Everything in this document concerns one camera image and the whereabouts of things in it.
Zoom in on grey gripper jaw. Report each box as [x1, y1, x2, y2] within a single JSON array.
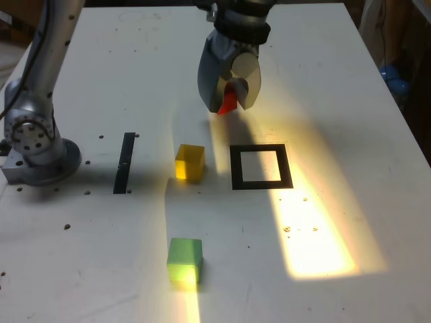
[[197, 38, 234, 114], [231, 52, 264, 112]]

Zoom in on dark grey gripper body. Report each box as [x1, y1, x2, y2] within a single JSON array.
[[205, 30, 261, 62]]

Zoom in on red cube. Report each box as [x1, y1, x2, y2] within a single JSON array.
[[217, 82, 240, 116]]

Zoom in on yellow cube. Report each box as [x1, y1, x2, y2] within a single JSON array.
[[174, 143, 206, 184]]

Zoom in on green cube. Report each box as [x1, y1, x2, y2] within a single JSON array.
[[166, 237, 204, 291]]

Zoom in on black tape square outline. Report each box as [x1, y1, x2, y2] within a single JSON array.
[[229, 143, 294, 190]]

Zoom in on black tape strip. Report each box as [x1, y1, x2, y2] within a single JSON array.
[[112, 132, 137, 195]]

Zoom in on blue rounded object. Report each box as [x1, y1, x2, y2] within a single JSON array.
[[378, 63, 411, 97]]

